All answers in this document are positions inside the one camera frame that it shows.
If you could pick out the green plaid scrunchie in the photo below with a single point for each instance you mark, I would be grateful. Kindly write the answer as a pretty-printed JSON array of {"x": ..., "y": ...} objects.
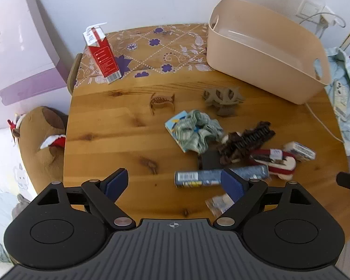
[{"x": 192, "y": 134}]

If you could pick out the dark brown hair claw clip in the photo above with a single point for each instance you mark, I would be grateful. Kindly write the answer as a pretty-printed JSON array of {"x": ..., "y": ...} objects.
[{"x": 250, "y": 138}]

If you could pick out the light blue clothing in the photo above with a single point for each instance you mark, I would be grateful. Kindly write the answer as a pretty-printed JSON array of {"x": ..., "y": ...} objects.
[{"x": 344, "y": 93}]

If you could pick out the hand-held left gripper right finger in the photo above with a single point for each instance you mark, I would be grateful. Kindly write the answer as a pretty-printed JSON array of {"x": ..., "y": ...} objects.
[{"x": 232, "y": 186}]

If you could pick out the red and white carton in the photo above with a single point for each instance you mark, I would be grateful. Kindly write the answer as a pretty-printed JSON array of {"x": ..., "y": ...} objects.
[{"x": 105, "y": 58}]

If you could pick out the purple cabinet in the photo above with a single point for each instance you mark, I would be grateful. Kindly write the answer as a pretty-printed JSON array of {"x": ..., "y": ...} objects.
[{"x": 17, "y": 49}]

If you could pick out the small black box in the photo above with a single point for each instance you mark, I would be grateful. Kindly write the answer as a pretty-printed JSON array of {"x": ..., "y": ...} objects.
[{"x": 211, "y": 159}]

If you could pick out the long dark blue box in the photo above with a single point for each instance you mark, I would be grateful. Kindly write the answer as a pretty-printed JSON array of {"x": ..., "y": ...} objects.
[{"x": 198, "y": 178}]

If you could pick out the wooden chair back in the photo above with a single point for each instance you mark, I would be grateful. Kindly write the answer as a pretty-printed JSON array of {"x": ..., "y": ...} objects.
[{"x": 73, "y": 75}]

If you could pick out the brown plush toy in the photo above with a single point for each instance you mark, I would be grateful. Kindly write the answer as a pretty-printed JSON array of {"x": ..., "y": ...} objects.
[{"x": 35, "y": 140}]

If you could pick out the white charger plug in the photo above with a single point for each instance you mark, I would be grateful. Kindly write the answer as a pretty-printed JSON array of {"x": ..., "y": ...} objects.
[{"x": 328, "y": 16}]

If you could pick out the blue printed card packet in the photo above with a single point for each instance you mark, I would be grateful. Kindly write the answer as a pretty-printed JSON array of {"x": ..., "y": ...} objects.
[{"x": 172, "y": 124}]

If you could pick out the printed bedsheet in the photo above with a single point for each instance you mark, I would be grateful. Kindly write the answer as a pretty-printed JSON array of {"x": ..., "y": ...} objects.
[{"x": 3, "y": 166}]

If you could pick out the small clear packet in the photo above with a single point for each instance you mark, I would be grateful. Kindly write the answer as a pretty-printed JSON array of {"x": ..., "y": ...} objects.
[{"x": 217, "y": 204}]

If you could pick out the red and white hair clip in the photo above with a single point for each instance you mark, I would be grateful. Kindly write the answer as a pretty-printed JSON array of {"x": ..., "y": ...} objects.
[{"x": 283, "y": 166}]

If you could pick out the small white box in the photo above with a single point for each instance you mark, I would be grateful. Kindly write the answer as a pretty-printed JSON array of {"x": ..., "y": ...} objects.
[{"x": 299, "y": 150}]

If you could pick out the brown fish-shaped hair clip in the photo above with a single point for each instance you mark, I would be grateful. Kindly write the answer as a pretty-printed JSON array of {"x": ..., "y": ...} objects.
[{"x": 156, "y": 100}]

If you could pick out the wooden desktop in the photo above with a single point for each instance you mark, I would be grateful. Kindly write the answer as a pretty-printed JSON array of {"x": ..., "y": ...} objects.
[{"x": 110, "y": 140}]

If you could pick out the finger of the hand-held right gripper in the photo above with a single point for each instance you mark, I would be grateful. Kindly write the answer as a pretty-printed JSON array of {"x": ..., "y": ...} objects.
[{"x": 345, "y": 179}]

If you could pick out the beige plastic storage bin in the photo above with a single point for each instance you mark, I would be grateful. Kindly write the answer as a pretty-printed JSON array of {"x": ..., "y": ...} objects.
[{"x": 250, "y": 61}]

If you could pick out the tan hair claw clip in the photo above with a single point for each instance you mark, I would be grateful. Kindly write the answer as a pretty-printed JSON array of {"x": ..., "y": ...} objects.
[{"x": 221, "y": 99}]

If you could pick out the white wall switch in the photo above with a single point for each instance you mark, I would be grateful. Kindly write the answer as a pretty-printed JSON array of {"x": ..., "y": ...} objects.
[{"x": 307, "y": 8}]

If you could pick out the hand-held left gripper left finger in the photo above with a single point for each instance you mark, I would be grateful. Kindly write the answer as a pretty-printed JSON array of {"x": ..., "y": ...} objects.
[{"x": 116, "y": 182}]

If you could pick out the floral tablecloth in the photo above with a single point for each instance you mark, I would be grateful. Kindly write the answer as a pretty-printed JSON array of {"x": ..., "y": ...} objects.
[{"x": 151, "y": 55}]

